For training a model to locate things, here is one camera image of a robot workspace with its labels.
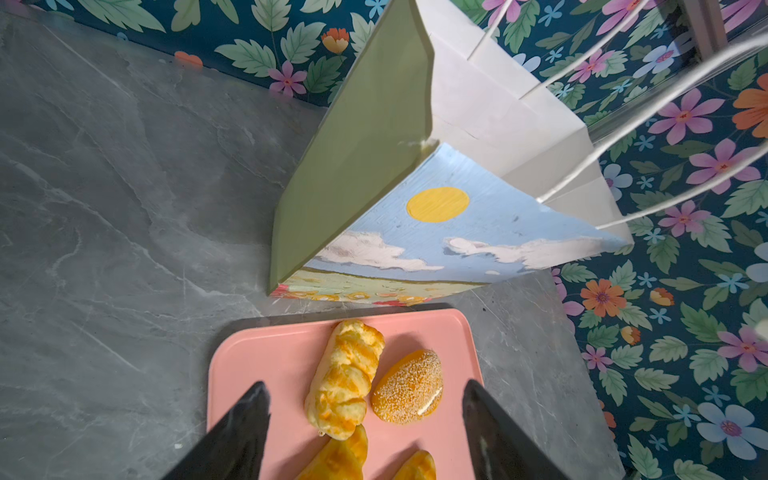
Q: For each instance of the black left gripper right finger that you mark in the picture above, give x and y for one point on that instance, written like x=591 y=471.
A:
x=498 y=446

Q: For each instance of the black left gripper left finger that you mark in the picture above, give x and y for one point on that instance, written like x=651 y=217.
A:
x=234 y=448

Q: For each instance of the oval seeded bread roll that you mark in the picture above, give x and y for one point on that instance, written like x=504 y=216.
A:
x=411 y=390

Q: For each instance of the small croissant top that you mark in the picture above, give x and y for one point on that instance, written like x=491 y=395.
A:
x=335 y=404

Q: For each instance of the painted landscape paper bag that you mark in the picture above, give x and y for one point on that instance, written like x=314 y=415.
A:
x=462 y=148

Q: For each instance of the pink rectangular tray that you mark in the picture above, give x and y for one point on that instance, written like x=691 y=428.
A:
x=285 y=358

